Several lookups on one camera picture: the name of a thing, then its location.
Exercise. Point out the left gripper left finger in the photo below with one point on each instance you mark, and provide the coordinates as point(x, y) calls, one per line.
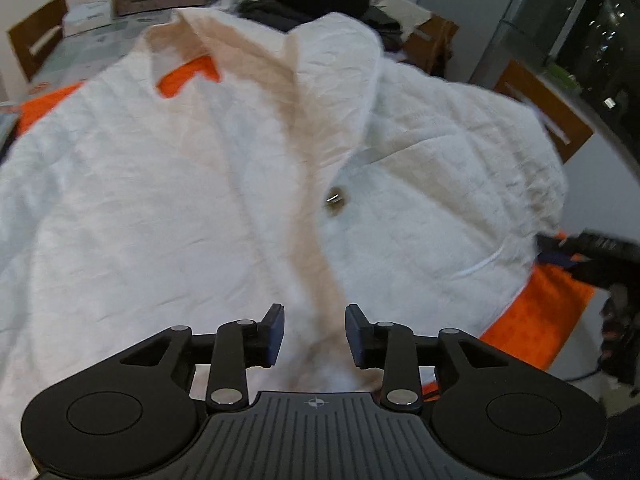
point(240, 345)

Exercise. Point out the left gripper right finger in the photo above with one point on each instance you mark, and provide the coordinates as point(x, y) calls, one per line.
point(389, 347)

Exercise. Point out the white quilted vest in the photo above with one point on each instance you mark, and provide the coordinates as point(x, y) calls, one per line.
point(221, 166)

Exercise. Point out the orange patterned table mat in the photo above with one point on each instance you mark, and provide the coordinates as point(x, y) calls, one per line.
point(535, 327)

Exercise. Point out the wooden chair with cushion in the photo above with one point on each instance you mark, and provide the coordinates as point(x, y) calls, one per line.
point(568, 131)

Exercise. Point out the far wooden chair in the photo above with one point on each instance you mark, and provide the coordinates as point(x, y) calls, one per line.
point(429, 48)

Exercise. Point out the cream cloth on chair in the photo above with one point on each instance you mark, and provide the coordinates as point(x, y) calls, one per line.
point(408, 14)

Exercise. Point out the green checkered tablecloth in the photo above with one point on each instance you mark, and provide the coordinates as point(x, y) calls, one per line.
point(78, 58)

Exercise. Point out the wooden chair behind table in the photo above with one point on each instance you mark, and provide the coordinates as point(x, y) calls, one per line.
point(35, 38)

